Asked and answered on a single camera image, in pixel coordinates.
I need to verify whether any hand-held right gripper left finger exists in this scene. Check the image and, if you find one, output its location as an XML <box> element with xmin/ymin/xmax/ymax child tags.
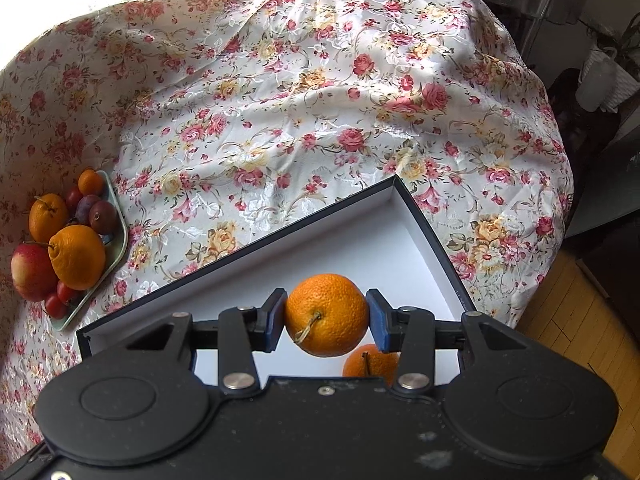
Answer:
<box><xmin>120</xmin><ymin>287</ymin><xmax>289</xmax><ymax>393</ymax></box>

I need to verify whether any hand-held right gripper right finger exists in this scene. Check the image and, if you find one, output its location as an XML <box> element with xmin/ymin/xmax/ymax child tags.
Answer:
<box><xmin>366</xmin><ymin>289</ymin><xmax>538</xmax><ymax>394</ymax></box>

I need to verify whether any tangerine with stem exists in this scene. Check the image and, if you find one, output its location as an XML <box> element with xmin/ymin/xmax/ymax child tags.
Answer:
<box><xmin>285</xmin><ymin>273</ymin><xmax>370</xmax><ymax>358</ymax></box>
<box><xmin>342</xmin><ymin>344</ymin><xmax>401</xmax><ymax>379</ymax></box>

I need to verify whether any black box with white inside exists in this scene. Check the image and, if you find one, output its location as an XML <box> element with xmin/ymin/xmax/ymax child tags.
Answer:
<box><xmin>76</xmin><ymin>175</ymin><xmax>478</xmax><ymax>387</ymax></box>

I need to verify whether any pale green tray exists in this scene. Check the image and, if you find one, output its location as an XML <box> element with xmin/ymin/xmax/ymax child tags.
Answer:
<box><xmin>50</xmin><ymin>170</ymin><xmax>129</xmax><ymax>332</ymax></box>

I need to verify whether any reddish purple plum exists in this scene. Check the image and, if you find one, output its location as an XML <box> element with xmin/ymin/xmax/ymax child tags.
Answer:
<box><xmin>89</xmin><ymin>200</ymin><xmax>118</xmax><ymax>235</ymax></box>

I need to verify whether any large knobbed orange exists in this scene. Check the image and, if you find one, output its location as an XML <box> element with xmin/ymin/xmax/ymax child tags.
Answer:
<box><xmin>48</xmin><ymin>225</ymin><xmax>107</xmax><ymax>291</ymax></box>

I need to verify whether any floral tablecloth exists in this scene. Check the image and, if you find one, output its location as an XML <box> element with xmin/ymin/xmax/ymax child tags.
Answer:
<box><xmin>0</xmin><ymin>0</ymin><xmax>573</xmax><ymax>461</ymax></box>

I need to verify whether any bluish purple plum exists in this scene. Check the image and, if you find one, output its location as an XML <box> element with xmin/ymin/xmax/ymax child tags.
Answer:
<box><xmin>76</xmin><ymin>194</ymin><xmax>102</xmax><ymax>223</ymax></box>

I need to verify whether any small tangerine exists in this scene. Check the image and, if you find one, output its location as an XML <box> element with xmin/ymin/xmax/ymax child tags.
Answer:
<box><xmin>78</xmin><ymin>169</ymin><xmax>105</xmax><ymax>196</ymax></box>

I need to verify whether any red yellow apple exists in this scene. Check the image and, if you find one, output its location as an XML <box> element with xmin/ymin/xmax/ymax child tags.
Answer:
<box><xmin>11</xmin><ymin>243</ymin><xmax>58</xmax><ymax>302</ymax></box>

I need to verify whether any large round orange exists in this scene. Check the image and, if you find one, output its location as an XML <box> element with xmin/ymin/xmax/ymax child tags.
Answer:
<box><xmin>28</xmin><ymin>193</ymin><xmax>69</xmax><ymax>243</ymax></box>

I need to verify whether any dark cabinet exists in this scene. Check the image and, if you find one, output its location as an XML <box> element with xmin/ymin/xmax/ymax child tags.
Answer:
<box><xmin>547</xmin><ymin>70</ymin><xmax>640</xmax><ymax>241</ymax></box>

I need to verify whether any white plastic jug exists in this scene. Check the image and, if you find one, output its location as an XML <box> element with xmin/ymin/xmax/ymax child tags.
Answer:
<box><xmin>576</xmin><ymin>47</ymin><xmax>618</xmax><ymax>113</ymax></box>

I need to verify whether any white woven planter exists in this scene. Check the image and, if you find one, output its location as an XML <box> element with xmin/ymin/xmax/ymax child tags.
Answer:
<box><xmin>600</xmin><ymin>57</ymin><xmax>640</xmax><ymax>111</ymax></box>

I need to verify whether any green potted plant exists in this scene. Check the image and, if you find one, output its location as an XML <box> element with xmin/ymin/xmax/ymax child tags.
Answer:
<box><xmin>582</xmin><ymin>10</ymin><xmax>640</xmax><ymax>66</ymax></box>

